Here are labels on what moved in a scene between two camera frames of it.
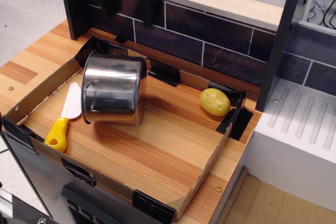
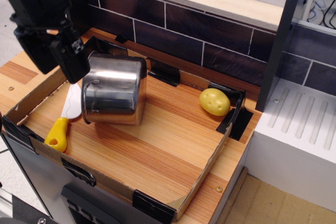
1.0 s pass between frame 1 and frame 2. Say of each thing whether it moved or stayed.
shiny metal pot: stayed
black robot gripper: moved
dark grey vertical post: stayed
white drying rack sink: stayed
